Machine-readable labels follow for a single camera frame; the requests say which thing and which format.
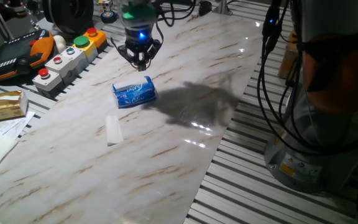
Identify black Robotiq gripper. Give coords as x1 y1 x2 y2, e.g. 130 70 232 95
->
116 26 163 72

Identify white paper napkin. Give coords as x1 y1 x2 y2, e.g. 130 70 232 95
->
113 79 149 93
105 114 124 146

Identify folded white paper napkin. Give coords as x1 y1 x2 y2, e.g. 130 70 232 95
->
105 114 124 146

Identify blue tissue pack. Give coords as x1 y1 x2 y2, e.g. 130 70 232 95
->
112 75 158 109

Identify orange box red button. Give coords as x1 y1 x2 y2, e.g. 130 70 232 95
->
83 27 108 54

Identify black round puck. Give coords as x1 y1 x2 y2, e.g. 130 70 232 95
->
100 11 117 24

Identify yellow box green button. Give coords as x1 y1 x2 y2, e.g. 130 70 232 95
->
72 35 99 63

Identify colourful puzzle cube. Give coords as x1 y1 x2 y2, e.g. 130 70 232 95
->
97 0 114 12

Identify white box two small buttons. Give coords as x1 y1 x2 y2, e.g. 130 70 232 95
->
44 46 90 86

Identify small black device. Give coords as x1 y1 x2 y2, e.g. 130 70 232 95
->
197 0 213 17

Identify black round spool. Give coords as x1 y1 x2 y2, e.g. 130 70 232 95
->
42 0 94 35

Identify white egg-shaped object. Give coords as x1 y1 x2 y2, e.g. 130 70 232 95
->
53 34 67 54

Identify white box large red button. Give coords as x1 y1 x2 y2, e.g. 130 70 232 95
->
32 67 65 100

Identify marble pattern table mat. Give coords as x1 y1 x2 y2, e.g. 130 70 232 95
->
0 11 264 224

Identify black orange teach pendant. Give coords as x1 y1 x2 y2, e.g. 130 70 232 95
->
0 29 55 83

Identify gold tissue box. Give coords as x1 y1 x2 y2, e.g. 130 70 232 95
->
0 90 29 123

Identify brown cardboard box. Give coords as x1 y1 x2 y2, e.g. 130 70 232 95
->
277 30 300 80

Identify printed white paper sheet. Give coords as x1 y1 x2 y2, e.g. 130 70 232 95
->
0 110 36 141

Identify black wrist cable bundle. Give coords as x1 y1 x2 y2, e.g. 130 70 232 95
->
110 0 198 63

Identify black cable connector blue light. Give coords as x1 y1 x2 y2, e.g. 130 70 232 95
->
261 4 284 54

